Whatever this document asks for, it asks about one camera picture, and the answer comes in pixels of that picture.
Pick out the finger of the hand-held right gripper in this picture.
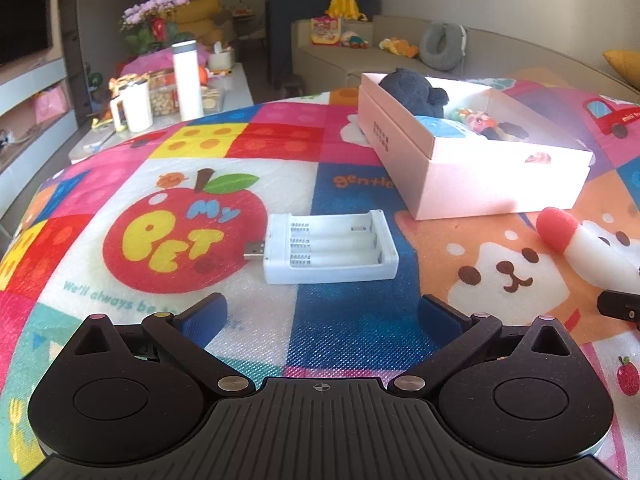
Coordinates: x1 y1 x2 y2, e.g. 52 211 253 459
597 289 640 332

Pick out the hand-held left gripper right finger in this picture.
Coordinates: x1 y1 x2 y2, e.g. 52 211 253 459
388 293 577 397

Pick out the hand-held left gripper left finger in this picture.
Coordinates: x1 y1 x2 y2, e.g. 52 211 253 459
65 291 256 397

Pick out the red and white foam rocket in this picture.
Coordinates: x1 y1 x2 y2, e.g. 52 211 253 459
536 206 640 287

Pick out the white battery charger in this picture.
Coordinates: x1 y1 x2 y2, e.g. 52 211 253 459
244 208 400 286

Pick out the pink cardboard box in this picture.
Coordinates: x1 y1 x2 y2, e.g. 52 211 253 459
358 72 597 221

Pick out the blue wet wipes pack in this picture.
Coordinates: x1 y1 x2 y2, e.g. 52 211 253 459
416 115 471 139

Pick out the pink and green toy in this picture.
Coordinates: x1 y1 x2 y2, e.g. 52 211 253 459
447 106 496 133

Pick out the black plush cat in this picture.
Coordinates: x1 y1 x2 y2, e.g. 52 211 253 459
378 67 449 113

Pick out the colourful printed play mat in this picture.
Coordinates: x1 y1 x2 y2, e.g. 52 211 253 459
0 77 640 480

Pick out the white lidded mug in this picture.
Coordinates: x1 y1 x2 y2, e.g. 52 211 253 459
110 80 154 133

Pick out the clear jar of nuts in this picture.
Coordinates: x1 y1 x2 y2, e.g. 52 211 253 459
149 70 180 117

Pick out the white thermos bottle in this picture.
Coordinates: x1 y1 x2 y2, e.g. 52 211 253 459
172 40 203 121

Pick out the yellow cushion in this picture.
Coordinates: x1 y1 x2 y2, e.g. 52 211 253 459
602 50 640 92

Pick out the white tissue box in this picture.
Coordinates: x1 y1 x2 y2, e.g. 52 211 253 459
207 42 235 72

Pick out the pink gift bag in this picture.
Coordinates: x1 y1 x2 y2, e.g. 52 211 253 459
34 85 68 123

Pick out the grey neck pillow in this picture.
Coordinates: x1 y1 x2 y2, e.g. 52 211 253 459
419 21 468 71

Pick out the orange plush toy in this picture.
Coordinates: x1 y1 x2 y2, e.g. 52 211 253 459
378 36 420 58

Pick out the beige sofa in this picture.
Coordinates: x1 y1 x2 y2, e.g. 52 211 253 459
291 15 640 106

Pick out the white television cabinet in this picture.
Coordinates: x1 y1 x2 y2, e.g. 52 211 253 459
0 57 78 201

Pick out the dark blue cabinet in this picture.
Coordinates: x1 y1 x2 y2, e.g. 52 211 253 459
265 0 381 91

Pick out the pink toy bag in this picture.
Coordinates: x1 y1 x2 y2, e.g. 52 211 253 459
310 16 343 46

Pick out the yellow beanbag chair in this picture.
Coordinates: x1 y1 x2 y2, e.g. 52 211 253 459
172 0 236 43

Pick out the purple flower bouquet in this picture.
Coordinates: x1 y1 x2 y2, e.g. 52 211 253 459
120 0 191 53

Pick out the yellow backpack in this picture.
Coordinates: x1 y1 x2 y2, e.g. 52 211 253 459
325 0 368 22

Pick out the black television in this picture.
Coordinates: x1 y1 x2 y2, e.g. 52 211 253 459
0 0 53 66

